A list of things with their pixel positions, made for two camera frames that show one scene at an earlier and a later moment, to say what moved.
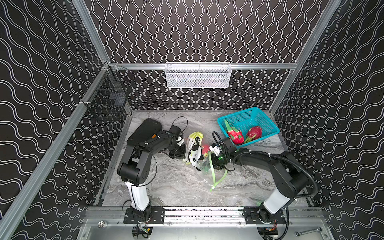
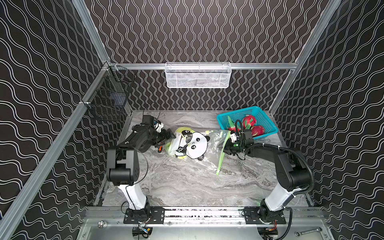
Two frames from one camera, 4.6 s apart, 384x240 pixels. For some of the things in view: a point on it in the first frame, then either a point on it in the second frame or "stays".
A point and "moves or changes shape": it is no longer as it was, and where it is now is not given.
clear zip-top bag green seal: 209,173 moves or changes shape
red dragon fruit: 205,149 → 248,121
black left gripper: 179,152 → 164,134
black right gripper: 214,164 → 226,148
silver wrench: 298,234 stays
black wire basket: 109,95 stays
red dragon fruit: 253,133 stays
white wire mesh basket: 195,75 stays
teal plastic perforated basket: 244,120 stays
